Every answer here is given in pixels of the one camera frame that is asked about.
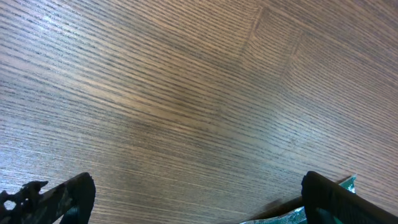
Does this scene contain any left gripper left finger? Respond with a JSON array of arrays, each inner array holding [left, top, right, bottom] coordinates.
[[1, 172, 96, 224]]

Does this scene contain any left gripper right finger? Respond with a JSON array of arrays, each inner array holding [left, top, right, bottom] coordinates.
[[302, 171, 397, 224]]

